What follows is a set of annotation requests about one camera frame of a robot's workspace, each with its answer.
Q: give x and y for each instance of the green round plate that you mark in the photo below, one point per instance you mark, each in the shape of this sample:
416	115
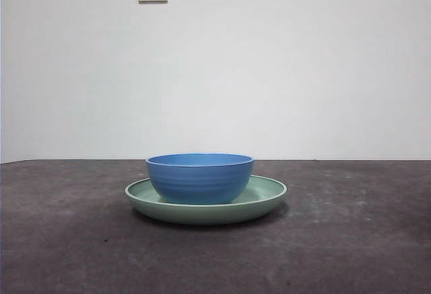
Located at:
205	214

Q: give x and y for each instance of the blue ribbed bowl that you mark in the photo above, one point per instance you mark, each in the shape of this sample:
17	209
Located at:
198	179

